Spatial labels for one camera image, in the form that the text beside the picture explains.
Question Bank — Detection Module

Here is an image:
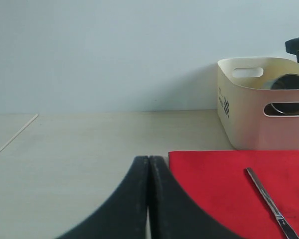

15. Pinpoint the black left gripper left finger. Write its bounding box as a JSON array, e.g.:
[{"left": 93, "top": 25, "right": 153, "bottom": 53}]
[{"left": 59, "top": 156, "right": 149, "bottom": 239}]

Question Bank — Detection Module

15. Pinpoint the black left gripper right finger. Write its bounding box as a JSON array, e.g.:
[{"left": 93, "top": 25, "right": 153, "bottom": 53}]
[{"left": 149, "top": 156, "right": 241, "bottom": 239}]

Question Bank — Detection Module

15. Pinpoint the stainless steel cup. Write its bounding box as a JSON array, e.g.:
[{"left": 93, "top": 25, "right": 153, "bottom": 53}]
[{"left": 262, "top": 73, "right": 299, "bottom": 116}]

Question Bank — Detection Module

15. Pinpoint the steel table knife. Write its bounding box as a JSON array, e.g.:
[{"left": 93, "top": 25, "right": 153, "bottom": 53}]
[{"left": 246, "top": 167, "right": 299, "bottom": 239}]

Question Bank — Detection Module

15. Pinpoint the red table cloth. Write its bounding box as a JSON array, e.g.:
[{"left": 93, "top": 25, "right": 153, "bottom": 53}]
[{"left": 169, "top": 150, "right": 299, "bottom": 239}]

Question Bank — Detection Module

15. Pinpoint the cream plastic bin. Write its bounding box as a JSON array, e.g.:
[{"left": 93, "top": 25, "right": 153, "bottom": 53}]
[{"left": 217, "top": 57, "right": 299, "bottom": 150}]

